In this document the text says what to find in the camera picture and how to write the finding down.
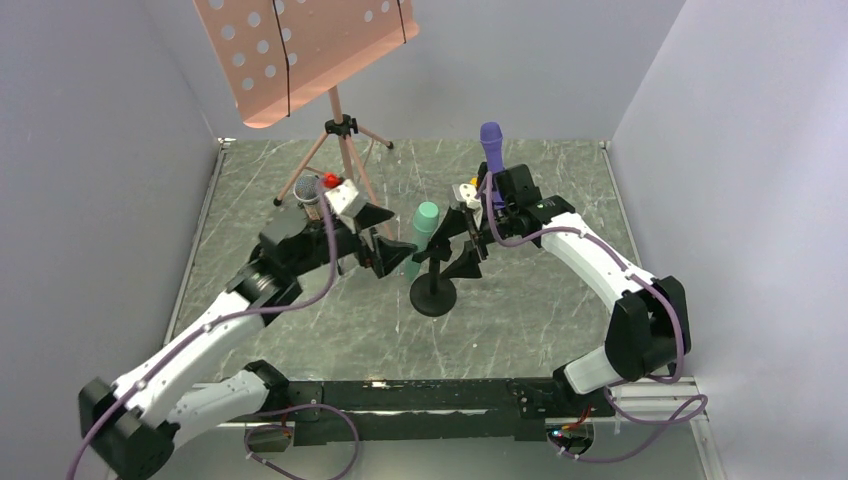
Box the teal microphone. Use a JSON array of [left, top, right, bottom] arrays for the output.
[[404, 201, 440, 282]]

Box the glitter silver microphone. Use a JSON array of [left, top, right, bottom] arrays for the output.
[[293, 174, 323, 221]]

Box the purple microphone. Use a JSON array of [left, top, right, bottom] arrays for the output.
[[479, 121, 504, 209]]

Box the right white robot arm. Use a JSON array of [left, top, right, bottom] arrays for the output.
[[418, 164, 691, 395]]

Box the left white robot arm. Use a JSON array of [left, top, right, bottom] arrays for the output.
[[78, 204, 416, 479]]

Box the pink music stand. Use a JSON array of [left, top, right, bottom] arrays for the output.
[[194, 0, 419, 206]]

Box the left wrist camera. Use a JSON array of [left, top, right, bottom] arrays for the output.
[[321, 173, 367, 218]]

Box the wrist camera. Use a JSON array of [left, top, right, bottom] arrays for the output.
[[321, 173, 367, 218], [449, 183, 482, 212]]

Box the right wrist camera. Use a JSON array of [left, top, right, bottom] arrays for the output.
[[449, 183, 482, 212]]

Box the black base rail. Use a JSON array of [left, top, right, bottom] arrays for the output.
[[221, 377, 598, 446]]

